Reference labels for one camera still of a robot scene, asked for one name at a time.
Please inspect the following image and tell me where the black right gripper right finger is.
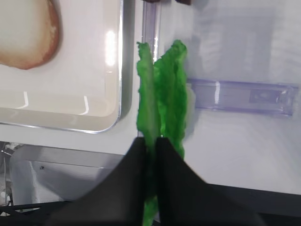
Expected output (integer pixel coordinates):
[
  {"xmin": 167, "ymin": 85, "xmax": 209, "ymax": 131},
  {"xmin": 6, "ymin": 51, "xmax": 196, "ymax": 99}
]
[{"xmin": 156, "ymin": 138, "xmax": 263, "ymax": 226}]

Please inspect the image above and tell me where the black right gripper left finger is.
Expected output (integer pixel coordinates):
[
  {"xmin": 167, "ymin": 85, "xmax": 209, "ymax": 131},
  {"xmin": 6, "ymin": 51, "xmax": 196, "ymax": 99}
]
[{"xmin": 48, "ymin": 137, "xmax": 147, "ymax": 226}]

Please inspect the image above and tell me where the green lettuce leaf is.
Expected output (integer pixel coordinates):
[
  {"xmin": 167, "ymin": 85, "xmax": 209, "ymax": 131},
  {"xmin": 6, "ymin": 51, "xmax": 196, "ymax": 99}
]
[
  {"xmin": 136, "ymin": 42, "xmax": 160, "ymax": 226},
  {"xmin": 154, "ymin": 40, "xmax": 188, "ymax": 158}
]

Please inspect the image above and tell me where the bread slice on tray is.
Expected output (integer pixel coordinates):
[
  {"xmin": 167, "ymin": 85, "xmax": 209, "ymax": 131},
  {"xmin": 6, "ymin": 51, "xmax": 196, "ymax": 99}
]
[{"xmin": 0, "ymin": 0, "xmax": 60, "ymax": 70}]

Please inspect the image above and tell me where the brown meat patty front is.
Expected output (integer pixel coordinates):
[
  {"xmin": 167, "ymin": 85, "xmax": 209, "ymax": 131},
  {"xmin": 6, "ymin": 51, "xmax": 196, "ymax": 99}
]
[{"xmin": 176, "ymin": 0, "xmax": 191, "ymax": 5}]

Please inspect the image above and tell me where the clear acrylic food rack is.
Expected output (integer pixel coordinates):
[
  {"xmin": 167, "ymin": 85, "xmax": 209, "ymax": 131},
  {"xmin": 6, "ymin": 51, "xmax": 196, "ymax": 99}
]
[{"xmin": 143, "ymin": 0, "xmax": 301, "ymax": 194}]

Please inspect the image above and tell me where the white rectangular tray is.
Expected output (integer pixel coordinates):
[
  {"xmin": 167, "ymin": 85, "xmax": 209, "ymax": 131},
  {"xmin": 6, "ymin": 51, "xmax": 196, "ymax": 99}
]
[{"xmin": 0, "ymin": 0, "xmax": 124, "ymax": 134}]

